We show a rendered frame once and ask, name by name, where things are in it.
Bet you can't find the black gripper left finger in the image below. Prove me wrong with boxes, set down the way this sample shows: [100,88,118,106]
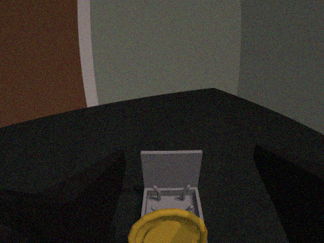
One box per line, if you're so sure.
[0,149,126,243]

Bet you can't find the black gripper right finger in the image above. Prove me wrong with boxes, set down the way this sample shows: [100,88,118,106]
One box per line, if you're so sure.
[253,144,324,243]

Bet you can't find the yellow round plate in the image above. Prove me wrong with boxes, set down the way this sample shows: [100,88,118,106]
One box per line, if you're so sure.
[128,208,207,243]

